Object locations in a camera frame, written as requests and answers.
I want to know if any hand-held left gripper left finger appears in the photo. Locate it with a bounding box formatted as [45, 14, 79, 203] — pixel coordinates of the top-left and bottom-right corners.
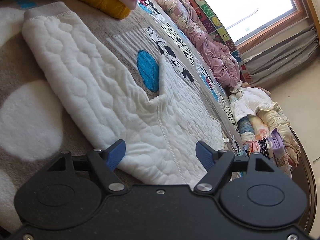
[47, 139, 126, 194]

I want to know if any colourful alphabet headboard panel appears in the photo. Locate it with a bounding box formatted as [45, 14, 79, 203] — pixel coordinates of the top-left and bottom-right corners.
[175, 0, 253, 83]

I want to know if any grey curtain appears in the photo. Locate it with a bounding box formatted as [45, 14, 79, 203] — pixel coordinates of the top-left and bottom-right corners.
[239, 24, 320, 91]

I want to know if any stack of folded clothes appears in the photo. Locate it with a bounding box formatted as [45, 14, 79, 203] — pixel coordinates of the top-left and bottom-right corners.
[235, 115, 293, 178]

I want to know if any wooden framed window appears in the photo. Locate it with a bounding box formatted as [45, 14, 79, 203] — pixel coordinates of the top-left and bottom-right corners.
[186, 0, 315, 49]

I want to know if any cartoon printed blanket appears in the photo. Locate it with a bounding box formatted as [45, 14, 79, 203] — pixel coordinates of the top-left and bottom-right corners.
[0, 0, 244, 233]

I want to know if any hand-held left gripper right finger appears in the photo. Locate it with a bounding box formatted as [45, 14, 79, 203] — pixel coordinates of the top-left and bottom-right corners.
[194, 141, 277, 194]

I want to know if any white quilted garment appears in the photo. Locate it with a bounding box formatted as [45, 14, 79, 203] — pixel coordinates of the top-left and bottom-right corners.
[21, 1, 225, 186]

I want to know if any pile of folded clothes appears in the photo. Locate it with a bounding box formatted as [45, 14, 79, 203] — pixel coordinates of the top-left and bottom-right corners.
[229, 85, 302, 170]

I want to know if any dark bed frame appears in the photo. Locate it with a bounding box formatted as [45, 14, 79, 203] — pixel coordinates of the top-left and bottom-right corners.
[289, 126, 318, 233]

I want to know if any pink duvet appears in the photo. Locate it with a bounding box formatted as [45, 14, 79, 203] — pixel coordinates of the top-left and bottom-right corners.
[152, 0, 243, 88]

